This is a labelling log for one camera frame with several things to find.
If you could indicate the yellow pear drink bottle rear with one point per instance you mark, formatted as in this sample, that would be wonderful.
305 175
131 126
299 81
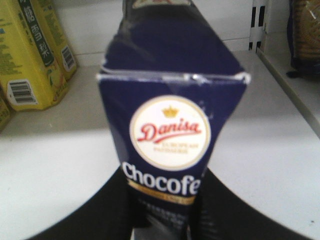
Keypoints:
57 39

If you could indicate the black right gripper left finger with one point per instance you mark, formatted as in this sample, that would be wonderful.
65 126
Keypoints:
105 216

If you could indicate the round biscuit pack dark wrapper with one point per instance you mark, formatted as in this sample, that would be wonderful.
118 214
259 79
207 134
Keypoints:
303 36

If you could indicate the yellow pear drink bottle middle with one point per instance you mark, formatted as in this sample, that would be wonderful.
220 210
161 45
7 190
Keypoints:
5 114

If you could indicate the white supermarket shelf unit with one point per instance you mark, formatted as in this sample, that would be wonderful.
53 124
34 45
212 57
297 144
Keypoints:
53 161

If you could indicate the blue cookie box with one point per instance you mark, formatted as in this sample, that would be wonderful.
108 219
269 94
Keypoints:
168 85

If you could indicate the yellow pear drink bottle right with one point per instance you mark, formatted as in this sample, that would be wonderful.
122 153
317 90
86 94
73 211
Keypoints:
30 76

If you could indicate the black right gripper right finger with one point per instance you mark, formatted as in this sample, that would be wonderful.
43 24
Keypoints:
218 214

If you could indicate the yellow pear drink bottle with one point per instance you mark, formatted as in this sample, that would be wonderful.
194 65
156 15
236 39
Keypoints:
30 76
57 39
5 114

